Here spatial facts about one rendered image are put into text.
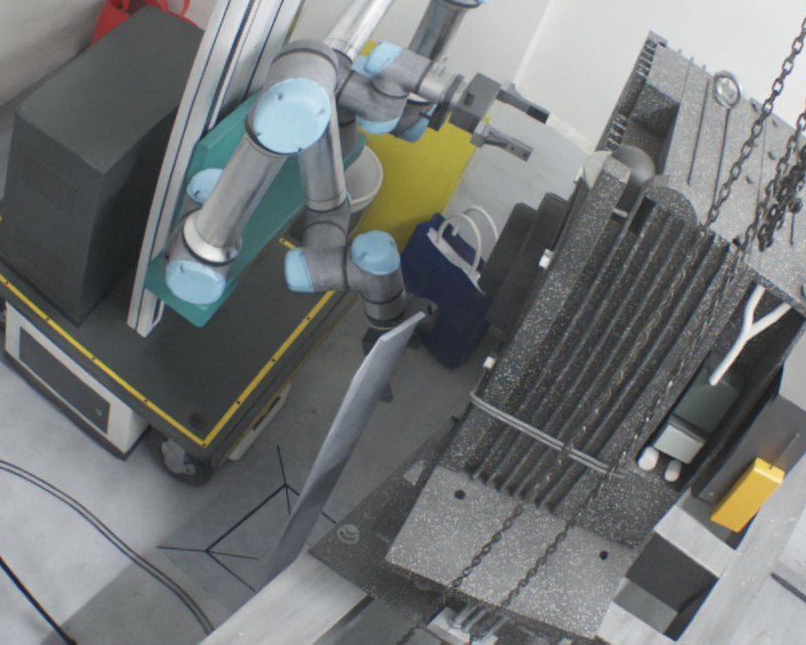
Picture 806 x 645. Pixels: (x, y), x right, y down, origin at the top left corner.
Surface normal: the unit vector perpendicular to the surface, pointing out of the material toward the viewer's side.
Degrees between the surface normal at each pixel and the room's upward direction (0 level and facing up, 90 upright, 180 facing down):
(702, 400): 90
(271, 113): 82
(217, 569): 10
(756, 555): 0
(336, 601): 0
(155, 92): 0
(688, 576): 90
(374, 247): 25
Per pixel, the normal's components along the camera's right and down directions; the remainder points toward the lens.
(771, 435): -0.37, 0.62
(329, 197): 0.30, 0.68
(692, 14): -0.56, 0.50
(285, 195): 0.29, -0.63
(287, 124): -0.01, 0.65
